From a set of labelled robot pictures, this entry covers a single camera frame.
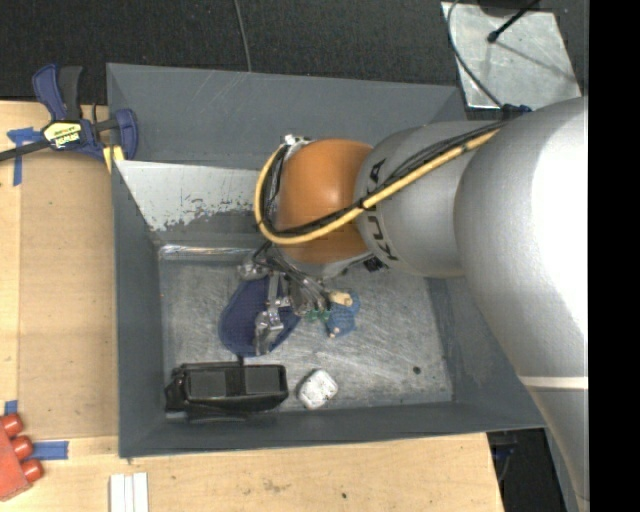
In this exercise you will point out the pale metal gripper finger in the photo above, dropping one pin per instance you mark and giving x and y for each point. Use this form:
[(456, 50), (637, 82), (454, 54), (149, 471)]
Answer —
[(268, 330), (278, 290)]

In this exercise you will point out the dark blue oval cap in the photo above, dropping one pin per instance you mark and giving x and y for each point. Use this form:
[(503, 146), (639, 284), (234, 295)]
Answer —
[(240, 320)]

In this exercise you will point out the blue toy figure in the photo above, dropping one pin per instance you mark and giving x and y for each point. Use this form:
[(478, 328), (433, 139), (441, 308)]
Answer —
[(343, 314)]

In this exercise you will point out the black stapler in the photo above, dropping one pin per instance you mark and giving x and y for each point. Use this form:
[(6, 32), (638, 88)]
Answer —
[(225, 390)]

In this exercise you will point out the white rounded plastic case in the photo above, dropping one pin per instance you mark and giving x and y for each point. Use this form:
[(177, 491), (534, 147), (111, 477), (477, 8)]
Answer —
[(317, 389)]

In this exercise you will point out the grey metal bin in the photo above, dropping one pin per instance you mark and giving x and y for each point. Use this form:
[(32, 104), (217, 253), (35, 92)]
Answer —
[(200, 115)]

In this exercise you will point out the pale wood board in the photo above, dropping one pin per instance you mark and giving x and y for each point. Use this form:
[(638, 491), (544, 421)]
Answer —
[(65, 300)]

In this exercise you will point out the black cylinder on white bracket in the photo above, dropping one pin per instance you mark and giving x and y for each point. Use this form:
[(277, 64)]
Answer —
[(373, 264)]

